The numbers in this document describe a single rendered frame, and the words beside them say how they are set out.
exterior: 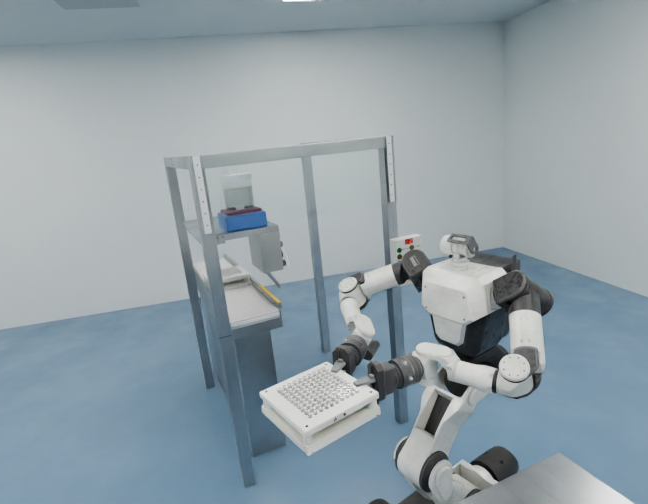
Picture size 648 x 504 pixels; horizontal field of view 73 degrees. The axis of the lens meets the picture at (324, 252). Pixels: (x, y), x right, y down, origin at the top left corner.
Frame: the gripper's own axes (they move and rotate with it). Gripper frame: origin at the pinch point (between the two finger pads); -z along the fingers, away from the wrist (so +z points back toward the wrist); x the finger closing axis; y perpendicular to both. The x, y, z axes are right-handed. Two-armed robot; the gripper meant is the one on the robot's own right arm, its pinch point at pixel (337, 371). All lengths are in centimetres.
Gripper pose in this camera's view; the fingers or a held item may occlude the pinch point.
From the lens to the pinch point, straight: 140.4
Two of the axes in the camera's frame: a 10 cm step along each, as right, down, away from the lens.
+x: 0.7, 9.7, 2.4
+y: -9.2, -0.3, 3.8
